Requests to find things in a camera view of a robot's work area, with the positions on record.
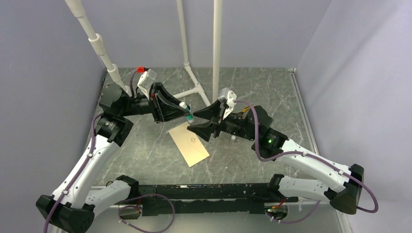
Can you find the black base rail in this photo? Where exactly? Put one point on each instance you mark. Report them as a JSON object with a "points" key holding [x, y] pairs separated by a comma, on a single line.
{"points": [[159, 199]]}

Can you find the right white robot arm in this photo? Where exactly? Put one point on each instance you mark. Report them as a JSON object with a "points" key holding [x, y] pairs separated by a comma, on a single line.
{"points": [[339, 185]]}

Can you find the tan paper envelope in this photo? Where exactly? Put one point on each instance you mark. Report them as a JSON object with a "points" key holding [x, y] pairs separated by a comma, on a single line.
{"points": [[189, 144]]}

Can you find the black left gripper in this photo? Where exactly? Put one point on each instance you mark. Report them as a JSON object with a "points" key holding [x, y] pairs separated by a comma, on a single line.
{"points": [[163, 106]]}

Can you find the white PVC pipe frame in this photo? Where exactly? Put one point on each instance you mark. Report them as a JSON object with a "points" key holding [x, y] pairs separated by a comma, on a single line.
{"points": [[160, 39]]}

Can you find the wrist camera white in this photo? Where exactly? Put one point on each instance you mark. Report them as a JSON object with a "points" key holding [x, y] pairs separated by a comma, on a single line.
{"points": [[227, 97], [147, 78]]}

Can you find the white green glue stick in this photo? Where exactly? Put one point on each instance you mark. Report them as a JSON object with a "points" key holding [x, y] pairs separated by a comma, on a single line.
{"points": [[188, 114]]}

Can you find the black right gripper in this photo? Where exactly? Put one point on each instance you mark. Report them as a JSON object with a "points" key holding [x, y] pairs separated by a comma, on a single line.
{"points": [[213, 112]]}

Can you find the yellow handled pliers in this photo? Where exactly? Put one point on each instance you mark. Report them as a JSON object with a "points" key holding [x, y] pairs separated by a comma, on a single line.
{"points": [[245, 110]]}

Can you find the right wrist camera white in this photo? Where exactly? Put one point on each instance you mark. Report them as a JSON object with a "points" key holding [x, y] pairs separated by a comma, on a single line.
{"points": [[227, 97]]}

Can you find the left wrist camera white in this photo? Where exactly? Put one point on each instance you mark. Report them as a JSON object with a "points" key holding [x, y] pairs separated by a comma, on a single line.
{"points": [[147, 78]]}

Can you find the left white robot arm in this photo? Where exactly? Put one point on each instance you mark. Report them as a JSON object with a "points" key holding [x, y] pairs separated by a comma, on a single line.
{"points": [[72, 207]]}

